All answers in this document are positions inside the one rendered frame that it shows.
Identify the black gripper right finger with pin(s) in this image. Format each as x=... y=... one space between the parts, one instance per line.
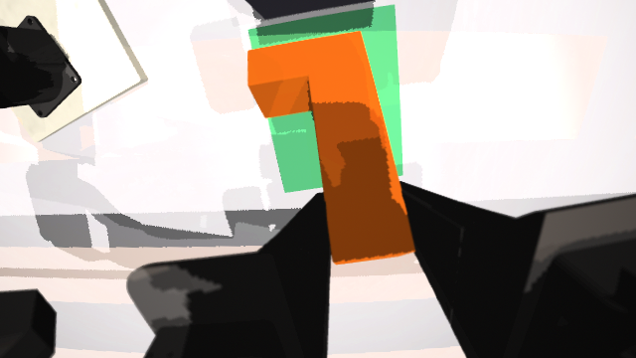
x=487 y=269

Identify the orange l-shaped part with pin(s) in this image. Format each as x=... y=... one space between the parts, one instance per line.
x=331 y=75

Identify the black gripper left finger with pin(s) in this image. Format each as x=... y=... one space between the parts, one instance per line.
x=287 y=281

